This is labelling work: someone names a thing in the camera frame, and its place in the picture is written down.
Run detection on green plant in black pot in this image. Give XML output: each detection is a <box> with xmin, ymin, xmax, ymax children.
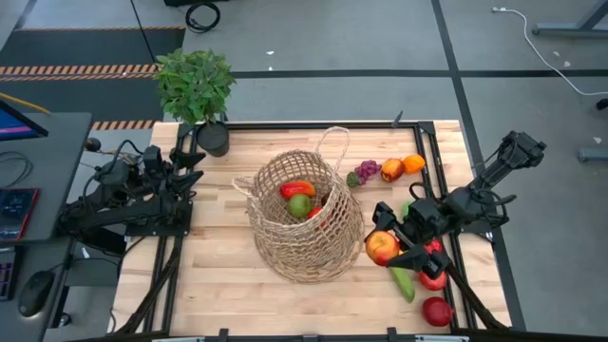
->
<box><xmin>152</xmin><ymin>47</ymin><xmax>238</xmax><ymax>159</ymax></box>

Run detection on dark red apple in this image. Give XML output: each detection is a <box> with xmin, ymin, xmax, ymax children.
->
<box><xmin>422</xmin><ymin>296</ymin><xmax>455</xmax><ymax>328</ymax></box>

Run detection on black computer mouse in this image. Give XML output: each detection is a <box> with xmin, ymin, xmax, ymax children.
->
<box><xmin>17</xmin><ymin>269</ymin><xmax>57</xmax><ymax>318</ymax></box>

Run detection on coiled black cable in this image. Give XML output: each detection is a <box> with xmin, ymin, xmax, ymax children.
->
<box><xmin>183</xmin><ymin>1</ymin><xmax>222</xmax><ymax>34</ymax></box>

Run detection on yellow cable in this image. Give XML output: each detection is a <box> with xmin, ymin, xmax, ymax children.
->
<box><xmin>0</xmin><ymin>92</ymin><xmax>52</xmax><ymax>115</ymax></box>

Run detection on yellow bell pepper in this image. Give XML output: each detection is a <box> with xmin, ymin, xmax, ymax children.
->
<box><xmin>364</xmin><ymin>229</ymin><xmax>402</xmax><ymax>267</ymax></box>

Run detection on yellow red peach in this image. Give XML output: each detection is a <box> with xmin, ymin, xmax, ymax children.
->
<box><xmin>380</xmin><ymin>158</ymin><xmax>407</xmax><ymax>183</ymax></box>

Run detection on grey table foot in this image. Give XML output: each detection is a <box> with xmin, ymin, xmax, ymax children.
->
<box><xmin>578</xmin><ymin>146</ymin><xmax>608</xmax><ymax>163</ymax></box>

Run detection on white floor cable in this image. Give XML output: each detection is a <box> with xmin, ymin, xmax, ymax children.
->
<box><xmin>491</xmin><ymin>5</ymin><xmax>608</xmax><ymax>97</ymax></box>

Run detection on black mat with hazard stripes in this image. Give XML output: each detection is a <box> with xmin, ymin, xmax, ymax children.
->
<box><xmin>0</xmin><ymin>26</ymin><xmax>187</xmax><ymax>132</ymax></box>

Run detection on purple grape bunch green leaf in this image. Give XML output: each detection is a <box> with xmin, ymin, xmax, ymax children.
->
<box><xmin>346</xmin><ymin>160</ymin><xmax>384</xmax><ymax>189</ymax></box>

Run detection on tablet with red case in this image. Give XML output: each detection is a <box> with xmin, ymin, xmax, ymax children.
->
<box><xmin>0</xmin><ymin>187</ymin><xmax>40</xmax><ymax>242</ymax></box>

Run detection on woven straw basket with handles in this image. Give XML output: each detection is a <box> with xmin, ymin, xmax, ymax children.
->
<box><xmin>231</xmin><ymin>125</ymin><xmax>366</xmax><ymax>285</ymax></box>

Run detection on black aluminium frame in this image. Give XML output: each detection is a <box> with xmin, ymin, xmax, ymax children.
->
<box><xmin>111</xmin><ymin>109</ymin><xmax>512</xmax><ymax>342</ymax></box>

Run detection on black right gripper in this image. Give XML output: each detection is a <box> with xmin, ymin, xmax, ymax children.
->
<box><xmin>364</xmin><ymin>197</ymin><xmax>459</xmax><ymax>281</ymax></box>

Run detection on green pear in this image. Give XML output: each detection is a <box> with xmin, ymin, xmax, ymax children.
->
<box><xmin>285</xmin><ymin>193</ymin><xmax>314</xmax><ymax>220</ymax></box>

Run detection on red tomato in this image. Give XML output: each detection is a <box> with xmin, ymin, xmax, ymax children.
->
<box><xmin>306</xmin><ymin>205</ymin><xmax>333</xmax><ymax>228</ymax></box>

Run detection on orange fruit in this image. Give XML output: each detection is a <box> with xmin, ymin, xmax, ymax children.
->
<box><xmin>402</xmin><ymin>153</ymin><xmax>427</xmax><ymax>176</ymax></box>

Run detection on thin black floor cable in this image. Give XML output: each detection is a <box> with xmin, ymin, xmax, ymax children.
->
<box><xmin>129</xmin><ymin>0</ymin><xmax>159</xmax><ymax>64</ymax></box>

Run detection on red orange mango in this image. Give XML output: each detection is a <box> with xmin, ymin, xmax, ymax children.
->
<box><xmin>279</xmin><ymin>180</ymin><xmax>316</xmax><ymax>200</ymax></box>

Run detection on computer monitor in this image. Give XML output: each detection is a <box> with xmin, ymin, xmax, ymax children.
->
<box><xmin>0</xmin><ymin>99</ymin><xmax>49</xmax><ymax>143</ymax></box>

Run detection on black keyboard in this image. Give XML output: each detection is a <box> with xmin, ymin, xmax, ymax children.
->
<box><xmin>0</xmin><ymin>245</ymin><xmax>23</xmax><ymax>303</ymax></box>

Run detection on green cucumber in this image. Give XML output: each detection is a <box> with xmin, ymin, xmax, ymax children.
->
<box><xmin>389</xmin><ymin>265</ymin><xmax>417</xmax><ymax>304</ymax></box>

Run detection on dark grey desk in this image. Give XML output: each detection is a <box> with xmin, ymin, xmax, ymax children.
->
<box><xmin>0</xmin><ymin>112</ymin><xmax>94</xmax><ymax>342</ymax></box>

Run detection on workshop table with grey legs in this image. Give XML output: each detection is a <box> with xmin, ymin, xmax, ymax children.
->
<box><xmin>530</xmin><ymin>0</ymin><xmax>608</xmax><ymax>40</ymax></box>

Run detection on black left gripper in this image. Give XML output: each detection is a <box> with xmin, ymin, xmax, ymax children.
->
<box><xmin>142</xmin><ymin>143</ymin><xmax>207</xmax><ymax>197</ymax></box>

